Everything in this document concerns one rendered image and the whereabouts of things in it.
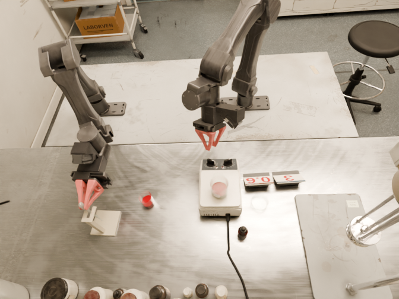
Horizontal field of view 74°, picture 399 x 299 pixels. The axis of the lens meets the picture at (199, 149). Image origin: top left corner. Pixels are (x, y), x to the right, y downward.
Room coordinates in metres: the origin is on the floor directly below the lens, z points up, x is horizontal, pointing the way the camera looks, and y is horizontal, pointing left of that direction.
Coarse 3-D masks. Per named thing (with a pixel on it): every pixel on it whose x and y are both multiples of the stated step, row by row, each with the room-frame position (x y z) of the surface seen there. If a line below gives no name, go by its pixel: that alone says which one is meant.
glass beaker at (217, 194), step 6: (216, 174) 0.34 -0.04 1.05; (222, 174) 0.33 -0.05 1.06; (210, 180) 0.32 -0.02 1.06; (216, 180) 0.33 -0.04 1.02; (222, 180) 0.33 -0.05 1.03; (228, 180) 0.31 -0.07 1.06; (210, 186) 0.30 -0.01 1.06; (216, 192) 0.29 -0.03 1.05; (222, 192) 0.28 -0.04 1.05; (216, 198) 0.29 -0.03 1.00; (222, 198) 0.28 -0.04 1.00
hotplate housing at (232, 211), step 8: (200, 168) 0.42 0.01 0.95; (200, 176) 0.38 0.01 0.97; (240, 192) 0.31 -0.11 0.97; (240, 200) 0.28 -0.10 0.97; (200, 208) 0.28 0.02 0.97; (208, 208) 0.27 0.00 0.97; (216, 208) 0.27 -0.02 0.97; (224, 208) 0.27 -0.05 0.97; (232, 208) 0.26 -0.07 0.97; (240, 208) 0.26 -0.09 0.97
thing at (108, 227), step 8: (88, 208) 0.31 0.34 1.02; (104, 216) 0.32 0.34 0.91; (112, 216) 0.32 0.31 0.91; (88, 224) 0.27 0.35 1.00; (96, 224) 0.27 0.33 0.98; (104, 224) 0.29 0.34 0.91; (112, 224) 0.29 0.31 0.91; (96, 232) 0.27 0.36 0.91; (104, 232) 0.27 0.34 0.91; (112, 232) 0.26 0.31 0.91
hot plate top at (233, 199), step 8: (208, 176) 0.37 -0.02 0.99; (232, 176) 0.36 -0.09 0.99; (200, 184) 0.35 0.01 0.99; (208, 184) 0.34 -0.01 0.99; (232, 184) 0.33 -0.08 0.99; (200, 192) 0.32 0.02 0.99; (208, 192) 0.32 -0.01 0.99; (232, 192) 0.30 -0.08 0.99; (200, 200) 0.29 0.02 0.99; (208, 200) 0.29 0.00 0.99; (216, 200) 0.29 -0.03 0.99; (224, 200) 0.28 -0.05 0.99; (232, 200) 0.28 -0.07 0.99
